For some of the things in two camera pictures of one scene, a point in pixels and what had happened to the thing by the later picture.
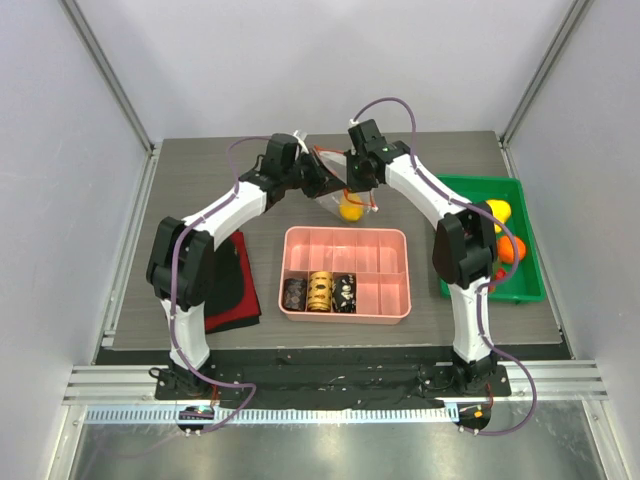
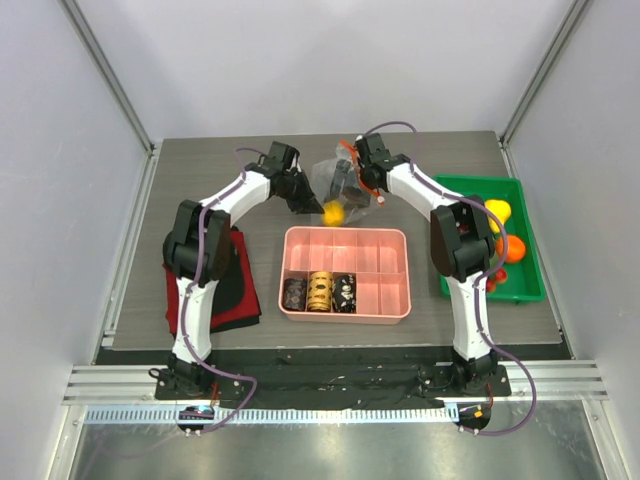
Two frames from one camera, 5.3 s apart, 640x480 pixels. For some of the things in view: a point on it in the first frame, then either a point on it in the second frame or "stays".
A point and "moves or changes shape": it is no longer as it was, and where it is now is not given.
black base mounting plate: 333,382 stays
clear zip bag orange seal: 332,201 moves or changes shape
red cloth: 234,301 stays
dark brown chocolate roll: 295,294 stays
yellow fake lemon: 500,210 stays
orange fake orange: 506,251 stays
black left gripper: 324,180 -> 311,204
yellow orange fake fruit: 351,211 -> 334,214
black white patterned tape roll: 344,292 stays
